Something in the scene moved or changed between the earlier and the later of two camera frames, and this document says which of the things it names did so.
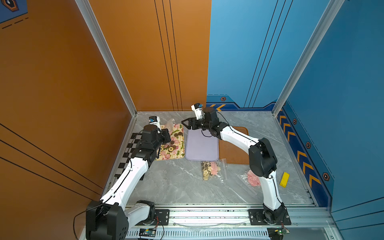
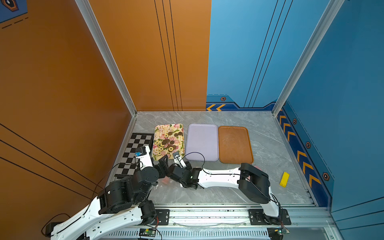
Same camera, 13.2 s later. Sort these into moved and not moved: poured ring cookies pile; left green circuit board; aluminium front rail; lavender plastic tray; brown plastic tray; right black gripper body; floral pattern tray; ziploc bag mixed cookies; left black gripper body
Moved: left black gripper body; right black gripper body; ziploc bag mixed cookies
Not moved: poured ring cookies pile; lavender plastic tray; brown plastic tray; aluminium front rail; floral pattern tray; left green circuit board
